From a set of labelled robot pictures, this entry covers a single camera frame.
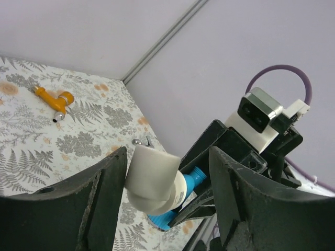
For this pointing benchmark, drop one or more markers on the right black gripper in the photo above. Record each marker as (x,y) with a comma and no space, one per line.
(236,141)

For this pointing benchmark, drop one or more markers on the floral patterned mat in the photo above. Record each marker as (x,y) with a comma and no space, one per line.
(35,151)

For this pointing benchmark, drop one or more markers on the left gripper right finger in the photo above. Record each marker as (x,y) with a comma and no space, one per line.
(257,213)

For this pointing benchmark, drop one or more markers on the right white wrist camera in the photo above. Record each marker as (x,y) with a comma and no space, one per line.
(260,110)

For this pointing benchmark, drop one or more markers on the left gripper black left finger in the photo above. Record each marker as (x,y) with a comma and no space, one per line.
(78,213)

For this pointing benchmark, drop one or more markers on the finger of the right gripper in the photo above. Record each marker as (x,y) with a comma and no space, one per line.
(201,207)

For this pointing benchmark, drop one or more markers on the small chrome faucet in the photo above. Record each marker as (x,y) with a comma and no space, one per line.
(146,143)

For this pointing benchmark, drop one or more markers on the right aluminium frame post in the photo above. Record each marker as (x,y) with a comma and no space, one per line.
(168,35)

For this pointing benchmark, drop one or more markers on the white plastic elbow fitting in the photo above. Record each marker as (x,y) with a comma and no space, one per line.
(150,178)

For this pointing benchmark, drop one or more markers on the blue plastic faucet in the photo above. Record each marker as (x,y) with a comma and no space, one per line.
(182,188)

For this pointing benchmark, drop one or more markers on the orange plastic faucet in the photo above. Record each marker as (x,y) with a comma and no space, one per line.
(58,104)

